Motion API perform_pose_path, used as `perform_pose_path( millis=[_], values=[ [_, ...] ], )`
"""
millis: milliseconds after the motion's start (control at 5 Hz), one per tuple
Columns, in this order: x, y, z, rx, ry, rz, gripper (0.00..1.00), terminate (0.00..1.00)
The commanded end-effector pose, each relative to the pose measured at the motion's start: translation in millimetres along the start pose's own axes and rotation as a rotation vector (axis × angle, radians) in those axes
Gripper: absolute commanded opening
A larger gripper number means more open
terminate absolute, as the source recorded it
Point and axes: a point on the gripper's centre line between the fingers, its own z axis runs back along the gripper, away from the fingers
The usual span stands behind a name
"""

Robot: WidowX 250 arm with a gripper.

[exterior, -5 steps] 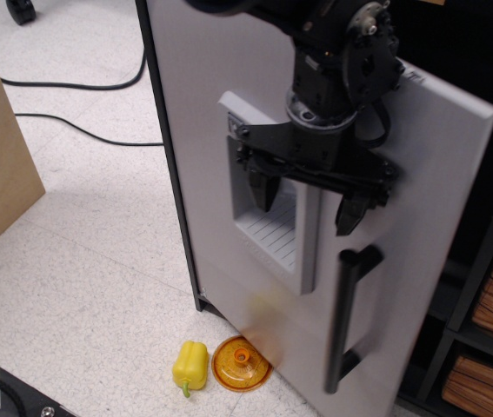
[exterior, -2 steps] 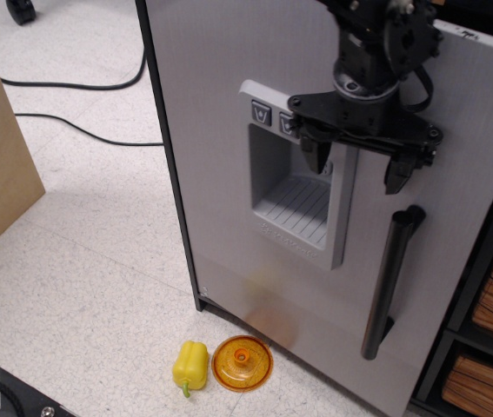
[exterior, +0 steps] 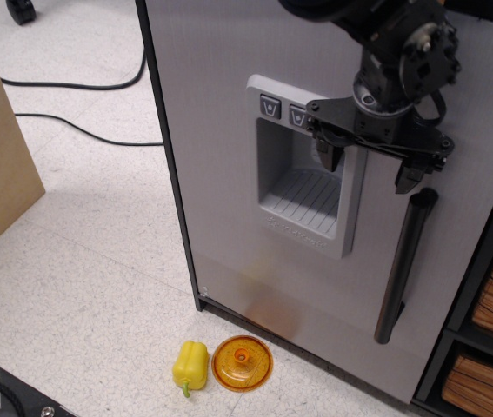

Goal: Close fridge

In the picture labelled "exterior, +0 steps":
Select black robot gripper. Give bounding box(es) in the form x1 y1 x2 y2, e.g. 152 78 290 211
306 97 455 195

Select grey toy fridge door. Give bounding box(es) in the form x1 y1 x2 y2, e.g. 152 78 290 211
144 0 493 405

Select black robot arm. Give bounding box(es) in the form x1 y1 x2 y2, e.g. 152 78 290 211
281 0 461 194

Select dark grey fridge cabinet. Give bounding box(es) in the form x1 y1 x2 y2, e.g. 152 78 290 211
135 0 493 417

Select orange translucent plastic lid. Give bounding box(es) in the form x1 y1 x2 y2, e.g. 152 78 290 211
211 335 274 392

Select lower wicker basket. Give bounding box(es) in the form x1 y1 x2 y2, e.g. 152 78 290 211
441 354 493 416

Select yellow toy bell pepper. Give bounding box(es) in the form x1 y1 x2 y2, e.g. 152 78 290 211
172 341 210 398

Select black caster wheel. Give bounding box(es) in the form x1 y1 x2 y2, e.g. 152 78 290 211
5 0 37 25

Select black fridge door handle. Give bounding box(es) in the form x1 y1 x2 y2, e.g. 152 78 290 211
374 188 439 345

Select black floor cable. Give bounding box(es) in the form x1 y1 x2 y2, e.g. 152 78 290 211
13 112 164 148
0 43 148 91

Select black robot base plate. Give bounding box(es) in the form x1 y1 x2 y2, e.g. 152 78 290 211
0 367 77 417

